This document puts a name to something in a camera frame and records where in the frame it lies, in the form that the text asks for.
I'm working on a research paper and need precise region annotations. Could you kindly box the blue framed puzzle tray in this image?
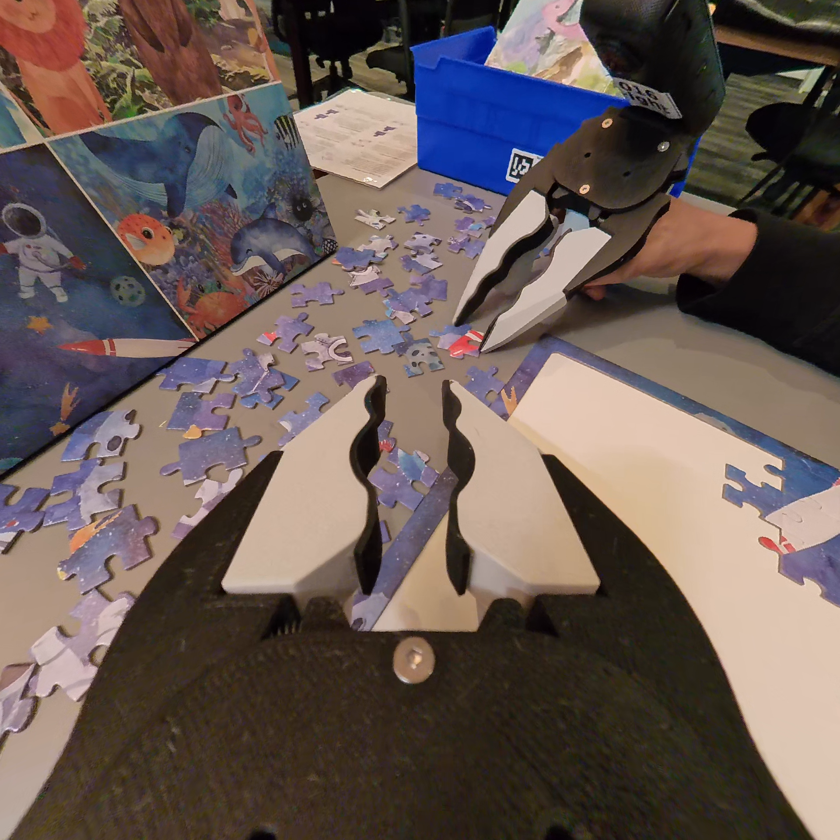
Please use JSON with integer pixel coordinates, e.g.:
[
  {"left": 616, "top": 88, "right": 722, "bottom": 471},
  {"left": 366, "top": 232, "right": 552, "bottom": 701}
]
[{"left": 351, "top": 336, "right": 840, "bottom": 840}]

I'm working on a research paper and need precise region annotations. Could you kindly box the person's right hand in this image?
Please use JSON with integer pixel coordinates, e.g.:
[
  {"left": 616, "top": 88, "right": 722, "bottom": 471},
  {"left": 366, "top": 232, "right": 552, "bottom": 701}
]
[{"left": 581, "top": 197, "right": 759, "bottom": 303}]

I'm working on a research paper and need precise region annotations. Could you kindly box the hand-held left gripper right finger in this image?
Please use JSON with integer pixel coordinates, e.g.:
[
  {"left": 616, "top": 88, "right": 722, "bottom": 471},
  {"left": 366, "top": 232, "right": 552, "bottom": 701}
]
[{"left": 441, "top": 378, "right": 602, "bottom": 605}]

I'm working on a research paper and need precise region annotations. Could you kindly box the illustrated puzzle box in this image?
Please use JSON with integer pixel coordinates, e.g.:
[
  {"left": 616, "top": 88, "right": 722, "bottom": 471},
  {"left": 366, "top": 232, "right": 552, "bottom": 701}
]
[{"left": 0, "top": 0, "right": 339, "bottom": 473}]

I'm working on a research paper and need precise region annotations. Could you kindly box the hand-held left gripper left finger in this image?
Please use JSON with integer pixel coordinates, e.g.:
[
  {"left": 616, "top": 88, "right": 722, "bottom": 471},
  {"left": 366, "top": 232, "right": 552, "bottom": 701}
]
[{"left": 221, "top": 375, "right": 388, "bottom": 601}]

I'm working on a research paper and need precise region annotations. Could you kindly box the black office chair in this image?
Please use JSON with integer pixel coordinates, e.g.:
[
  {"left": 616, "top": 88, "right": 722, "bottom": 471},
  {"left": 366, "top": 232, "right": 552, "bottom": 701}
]
[{"left": 745, "top": 98, "right": 840, "bottom": 204}]

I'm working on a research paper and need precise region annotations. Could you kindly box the dinosaur puzzle board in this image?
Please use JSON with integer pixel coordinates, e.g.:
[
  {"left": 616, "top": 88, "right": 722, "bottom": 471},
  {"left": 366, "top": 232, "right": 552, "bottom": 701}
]
[{"left": 484, "top": 0, "right": 621, "bottom": 99}]

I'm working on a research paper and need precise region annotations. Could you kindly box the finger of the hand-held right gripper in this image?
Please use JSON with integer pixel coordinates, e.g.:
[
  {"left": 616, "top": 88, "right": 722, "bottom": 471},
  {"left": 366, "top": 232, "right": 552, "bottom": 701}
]
[
  {"left": 479, "top": 226, "right": 614, "bottom": 355},
  {"left": 451, "top": 190, "right": 559, "bottom": 327}
]

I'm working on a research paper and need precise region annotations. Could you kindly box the blue plastic bin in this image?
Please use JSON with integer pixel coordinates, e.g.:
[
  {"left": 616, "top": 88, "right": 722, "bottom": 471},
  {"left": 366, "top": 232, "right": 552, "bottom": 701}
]
[{"left": 410, "top": 25, "right": 700, "bottom": 198}]

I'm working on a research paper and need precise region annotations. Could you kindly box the assembled rocket puzzle section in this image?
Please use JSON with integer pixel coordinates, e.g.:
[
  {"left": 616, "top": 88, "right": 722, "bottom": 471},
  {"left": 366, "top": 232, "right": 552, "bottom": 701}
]
[{"left": 722, "top": 461, "right": 840, "bottom": 601}]

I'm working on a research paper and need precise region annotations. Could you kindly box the laminated instruction sheet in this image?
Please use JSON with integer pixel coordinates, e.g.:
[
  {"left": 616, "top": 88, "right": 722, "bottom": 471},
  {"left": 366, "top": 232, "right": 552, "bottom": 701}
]
[{"left": 293, "top": 88, "right": 419, "bottom": 189}]

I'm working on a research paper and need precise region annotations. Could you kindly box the scatter of purple puzzle pieces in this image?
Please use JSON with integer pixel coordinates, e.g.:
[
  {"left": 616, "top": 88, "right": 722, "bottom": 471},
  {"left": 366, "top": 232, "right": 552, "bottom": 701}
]
[{"left": 0, "top": 182, "right": 509, "bottom": 736}]

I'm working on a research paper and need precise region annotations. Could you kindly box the person's right forearm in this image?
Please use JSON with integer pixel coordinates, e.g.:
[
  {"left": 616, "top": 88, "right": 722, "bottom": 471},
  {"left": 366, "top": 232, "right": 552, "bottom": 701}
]
[{"left": 676, "top": 209, "right": 840, "bottom": 378}]

